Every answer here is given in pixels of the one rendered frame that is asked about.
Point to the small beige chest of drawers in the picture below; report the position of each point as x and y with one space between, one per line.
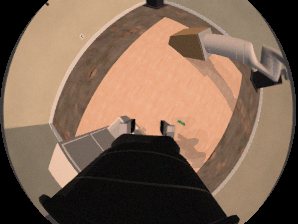
61 167

